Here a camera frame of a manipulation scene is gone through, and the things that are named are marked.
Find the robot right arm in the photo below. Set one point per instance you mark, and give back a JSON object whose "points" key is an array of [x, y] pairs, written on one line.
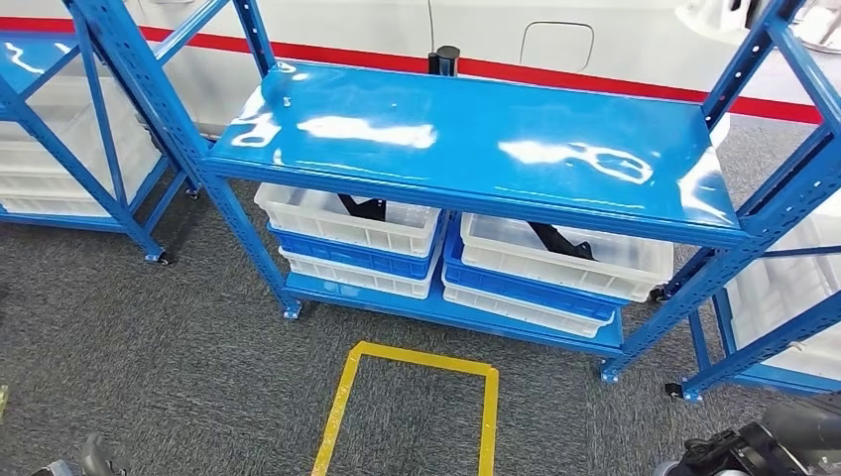
{"points": [[729, 453]]}

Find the black plastic part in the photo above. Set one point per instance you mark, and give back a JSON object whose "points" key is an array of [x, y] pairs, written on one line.
{"points": [[558, 242], [364, 207]]}

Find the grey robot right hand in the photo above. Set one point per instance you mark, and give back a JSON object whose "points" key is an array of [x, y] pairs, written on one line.
{"points": [[805, 424]]}

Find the yellow floor tape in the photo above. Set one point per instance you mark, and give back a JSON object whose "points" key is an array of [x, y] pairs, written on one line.
{"points": [[341, 407]]}

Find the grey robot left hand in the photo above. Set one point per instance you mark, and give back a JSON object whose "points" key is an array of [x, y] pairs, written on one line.
{"points": [[98, 456]]}

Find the blue white plastic crate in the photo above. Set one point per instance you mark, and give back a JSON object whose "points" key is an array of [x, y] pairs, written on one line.
{"points": [[355, 259]]}

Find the blue metal shelf rack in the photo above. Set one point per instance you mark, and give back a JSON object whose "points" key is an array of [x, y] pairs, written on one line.
{"points": [[460, 144], [98, 164], [755, 348]]}

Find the black clip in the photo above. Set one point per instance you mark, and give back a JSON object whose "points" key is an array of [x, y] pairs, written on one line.
{"points": [[445, 60]]}

